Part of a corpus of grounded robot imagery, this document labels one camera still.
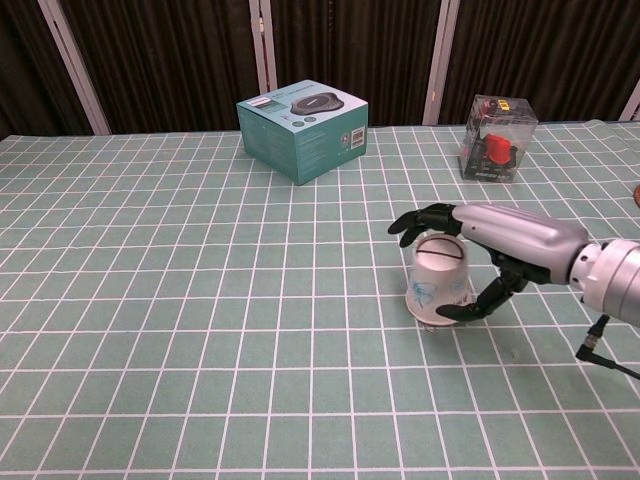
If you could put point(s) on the dark curtain panel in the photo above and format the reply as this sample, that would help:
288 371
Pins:
25 65
165 60
540 50
350 45

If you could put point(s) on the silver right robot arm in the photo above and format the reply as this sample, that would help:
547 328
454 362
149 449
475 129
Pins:
615 280

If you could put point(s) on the black and silver right hand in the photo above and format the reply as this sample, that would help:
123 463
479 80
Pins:
520 235

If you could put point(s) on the round woven brown coaster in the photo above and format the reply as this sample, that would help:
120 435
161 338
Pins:
637 196

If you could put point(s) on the green white grid tablecloth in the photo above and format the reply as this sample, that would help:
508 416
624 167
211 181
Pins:
200 300

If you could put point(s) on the clear box with red toy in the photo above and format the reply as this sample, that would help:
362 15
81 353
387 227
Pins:
495 145

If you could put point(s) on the teal speaker product box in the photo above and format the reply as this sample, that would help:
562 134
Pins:
300 140

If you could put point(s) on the white partition frame post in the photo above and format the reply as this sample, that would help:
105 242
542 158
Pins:
75 65
440 60
262 45
632 105

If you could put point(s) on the white paper cup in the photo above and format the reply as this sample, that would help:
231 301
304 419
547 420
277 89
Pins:
435 280

